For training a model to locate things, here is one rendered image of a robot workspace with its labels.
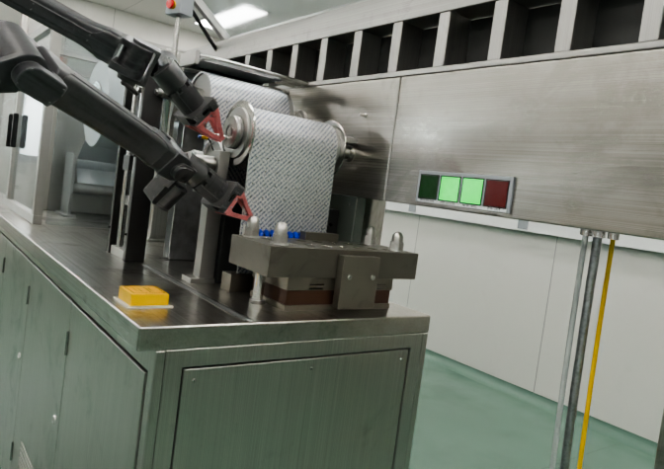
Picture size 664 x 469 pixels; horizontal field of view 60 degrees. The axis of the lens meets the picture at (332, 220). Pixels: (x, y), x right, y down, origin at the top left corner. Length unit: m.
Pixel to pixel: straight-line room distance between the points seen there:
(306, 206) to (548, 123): 0.57
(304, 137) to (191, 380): 0.62
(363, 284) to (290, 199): 0.27
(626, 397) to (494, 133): 2.65
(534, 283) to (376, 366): 2.72
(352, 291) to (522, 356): 2.85
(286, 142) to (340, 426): 0.62
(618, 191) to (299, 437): 0.73
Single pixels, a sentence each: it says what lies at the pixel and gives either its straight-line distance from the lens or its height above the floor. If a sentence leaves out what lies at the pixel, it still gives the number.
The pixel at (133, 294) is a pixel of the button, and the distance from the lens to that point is 1.07.
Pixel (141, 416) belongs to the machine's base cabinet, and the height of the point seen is 0.74.
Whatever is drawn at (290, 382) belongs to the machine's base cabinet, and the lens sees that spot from 1.13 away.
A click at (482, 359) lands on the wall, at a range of 4.16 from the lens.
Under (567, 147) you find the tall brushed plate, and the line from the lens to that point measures 1.11.
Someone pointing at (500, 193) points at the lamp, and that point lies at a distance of 1.16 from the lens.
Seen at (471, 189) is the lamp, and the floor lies 1.19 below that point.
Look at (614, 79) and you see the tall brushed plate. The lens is 1.09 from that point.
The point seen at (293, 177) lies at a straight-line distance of 1.34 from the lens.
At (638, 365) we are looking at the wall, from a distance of 3.62.
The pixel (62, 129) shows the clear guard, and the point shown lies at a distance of 2.20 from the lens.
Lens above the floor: 1.15
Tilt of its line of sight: 3 degrees down
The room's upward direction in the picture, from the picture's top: 8 degrees clockwise
